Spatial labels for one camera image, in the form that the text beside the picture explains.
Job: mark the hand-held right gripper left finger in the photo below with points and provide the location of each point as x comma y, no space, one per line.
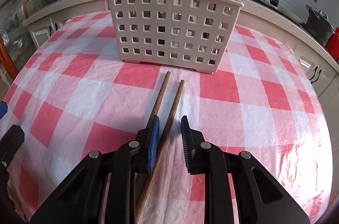
153,149

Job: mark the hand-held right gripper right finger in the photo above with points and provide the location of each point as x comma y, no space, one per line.
186,147

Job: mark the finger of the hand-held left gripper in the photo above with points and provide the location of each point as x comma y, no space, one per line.
2,110
12,139

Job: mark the single brown wooden chopstick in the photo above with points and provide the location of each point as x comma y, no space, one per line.
161,91
173,112

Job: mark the red white checked tablecloth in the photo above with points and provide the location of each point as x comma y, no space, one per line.
251,107

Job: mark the black stockpot with lid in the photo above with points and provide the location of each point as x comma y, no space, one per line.
317,28

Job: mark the red thermos jug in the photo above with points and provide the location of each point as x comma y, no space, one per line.
334,43

